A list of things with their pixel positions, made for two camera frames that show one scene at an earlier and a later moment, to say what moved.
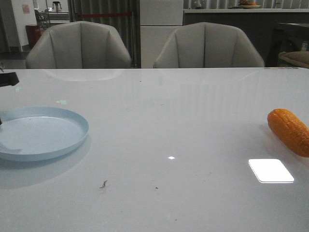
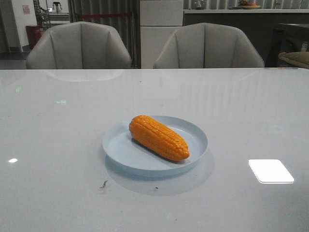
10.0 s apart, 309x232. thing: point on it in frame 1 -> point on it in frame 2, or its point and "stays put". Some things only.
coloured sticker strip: (281, 68) stays put
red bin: (34, 34) stays put
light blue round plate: (39, 132) -> (123, 153)
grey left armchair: (77, 45) stays put
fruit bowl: (246, 4) stays put
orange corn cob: (289, 128) -> (151, 133)
